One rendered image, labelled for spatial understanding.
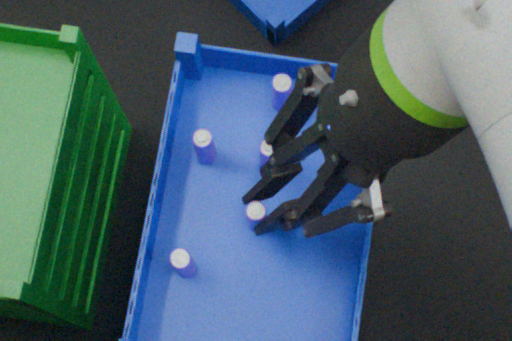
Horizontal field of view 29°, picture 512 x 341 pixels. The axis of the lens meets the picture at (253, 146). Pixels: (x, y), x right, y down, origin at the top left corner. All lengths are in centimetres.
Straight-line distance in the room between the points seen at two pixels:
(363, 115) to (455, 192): 83
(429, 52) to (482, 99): 5
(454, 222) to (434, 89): 87
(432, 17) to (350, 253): 42
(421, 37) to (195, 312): 44
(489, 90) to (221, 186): 46
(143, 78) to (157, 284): 61
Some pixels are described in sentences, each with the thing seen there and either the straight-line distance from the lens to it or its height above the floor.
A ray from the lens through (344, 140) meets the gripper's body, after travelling 69.
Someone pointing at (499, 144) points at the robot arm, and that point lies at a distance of 55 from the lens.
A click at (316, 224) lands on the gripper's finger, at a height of 63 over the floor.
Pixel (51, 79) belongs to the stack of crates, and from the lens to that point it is 118.
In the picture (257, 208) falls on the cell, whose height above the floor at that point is 55.
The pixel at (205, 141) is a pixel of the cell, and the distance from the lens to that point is 90.
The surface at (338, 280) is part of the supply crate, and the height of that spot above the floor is 48.
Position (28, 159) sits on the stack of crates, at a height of 32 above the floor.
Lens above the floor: 141
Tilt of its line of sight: 75 degrees down
